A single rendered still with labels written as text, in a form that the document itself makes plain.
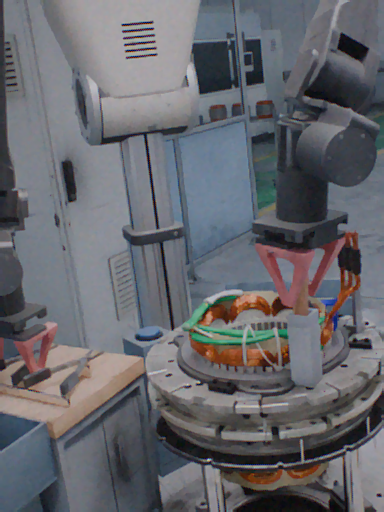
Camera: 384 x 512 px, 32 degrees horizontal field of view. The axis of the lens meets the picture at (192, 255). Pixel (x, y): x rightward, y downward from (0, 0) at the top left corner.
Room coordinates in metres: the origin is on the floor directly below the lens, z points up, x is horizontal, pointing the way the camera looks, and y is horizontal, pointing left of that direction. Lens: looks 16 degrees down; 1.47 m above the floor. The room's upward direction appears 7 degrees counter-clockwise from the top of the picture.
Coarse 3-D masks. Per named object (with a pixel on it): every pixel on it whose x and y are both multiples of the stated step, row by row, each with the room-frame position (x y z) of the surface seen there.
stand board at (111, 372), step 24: (48, 360) 0.96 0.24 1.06; (72, 360) 0.95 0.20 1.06; (96, 360) 0.93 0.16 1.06; (120, 360) 0.92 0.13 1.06; (48, 384) 0.87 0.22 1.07; (96, 384) 0.85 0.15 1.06; (120, 384) 0.87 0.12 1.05; (0, 408) 0.81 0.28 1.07; (24, 408) 0.80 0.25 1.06; (48, 408) 0.80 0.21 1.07; (72, 408) 0.79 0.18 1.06
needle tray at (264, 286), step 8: (328, 280) 1.18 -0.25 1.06; (336, 280) 1.17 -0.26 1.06; (224, 288) 1.22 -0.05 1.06; (232, 288) 1.22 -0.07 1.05; (240, 288) 1.22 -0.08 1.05; (248, 288) 1.22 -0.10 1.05; (256, 288) 1.21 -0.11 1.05; (264, 288) 1.21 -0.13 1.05; (272, 288) 1.20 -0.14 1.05; (288, 288) 1.20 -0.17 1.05; (320, 288) 1.18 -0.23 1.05; (328, 288) 1.18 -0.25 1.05; (336, 288) 1.17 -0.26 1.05; (320, 296) 1.18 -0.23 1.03; (328, 296) 1.18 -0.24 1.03; (336, 296) 1.17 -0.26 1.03; (344, 304) 1.07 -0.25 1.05; (344, 312) 1.07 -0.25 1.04
